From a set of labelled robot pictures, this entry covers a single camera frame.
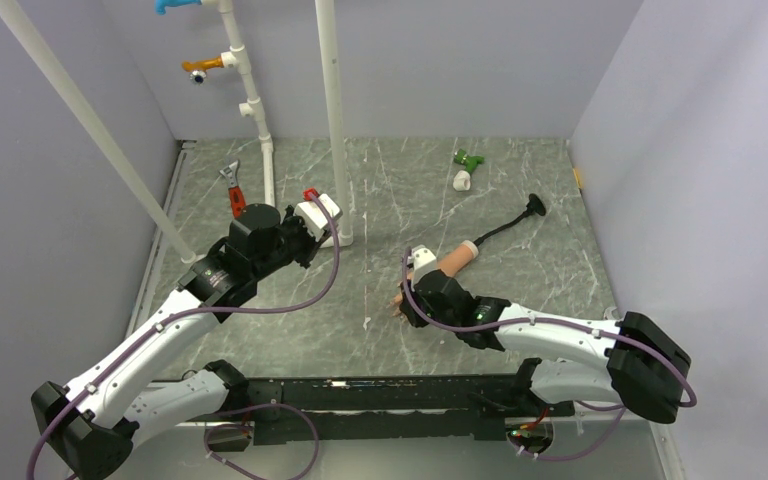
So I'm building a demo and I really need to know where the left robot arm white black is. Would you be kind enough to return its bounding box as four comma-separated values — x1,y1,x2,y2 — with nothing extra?
25,194,342,479

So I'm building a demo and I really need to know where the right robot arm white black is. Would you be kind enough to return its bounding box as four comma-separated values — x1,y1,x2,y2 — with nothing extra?
400,270,698,424

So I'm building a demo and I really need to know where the mannequin hand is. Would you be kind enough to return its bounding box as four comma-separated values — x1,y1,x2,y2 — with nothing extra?
389,239,481,319

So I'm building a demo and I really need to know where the black hand stand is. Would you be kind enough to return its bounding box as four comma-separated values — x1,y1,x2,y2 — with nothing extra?
472,193,547,247

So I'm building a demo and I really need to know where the green toy flashlight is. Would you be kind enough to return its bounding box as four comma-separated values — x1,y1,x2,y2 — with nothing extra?
453,149,485,171

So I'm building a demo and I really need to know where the red adjustable wrench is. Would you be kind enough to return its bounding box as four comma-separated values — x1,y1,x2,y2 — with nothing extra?
219,157,246,218

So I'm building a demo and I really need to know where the orange faucet valve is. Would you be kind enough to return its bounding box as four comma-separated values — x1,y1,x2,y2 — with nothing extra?
181,56,225,85

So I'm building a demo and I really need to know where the blue faucet valve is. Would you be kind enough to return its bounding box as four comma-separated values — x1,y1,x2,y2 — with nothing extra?
154,0,203,15

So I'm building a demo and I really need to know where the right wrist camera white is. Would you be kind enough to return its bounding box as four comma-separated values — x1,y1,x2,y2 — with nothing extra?
408,245,438,282

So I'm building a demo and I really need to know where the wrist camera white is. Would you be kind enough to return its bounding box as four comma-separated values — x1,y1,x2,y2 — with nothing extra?
294,188,343,240
408,245,438,282

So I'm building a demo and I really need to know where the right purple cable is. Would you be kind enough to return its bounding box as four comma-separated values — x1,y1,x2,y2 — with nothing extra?
399,246,698,464

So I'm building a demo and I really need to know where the purple cable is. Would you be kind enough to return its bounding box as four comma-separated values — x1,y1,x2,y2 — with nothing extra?
26,192,342,480
399,246,698,464

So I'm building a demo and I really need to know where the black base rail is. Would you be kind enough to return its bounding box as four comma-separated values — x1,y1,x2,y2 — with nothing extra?
202,374,575,446

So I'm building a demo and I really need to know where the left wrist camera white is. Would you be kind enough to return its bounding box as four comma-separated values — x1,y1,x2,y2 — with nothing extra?
294,188,343,240

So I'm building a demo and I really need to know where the white PVC pipe frame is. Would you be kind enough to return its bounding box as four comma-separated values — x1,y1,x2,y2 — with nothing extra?
0,1,353,264

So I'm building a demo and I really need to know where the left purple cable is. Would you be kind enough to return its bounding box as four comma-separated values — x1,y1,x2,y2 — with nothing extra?
26,192,342,480

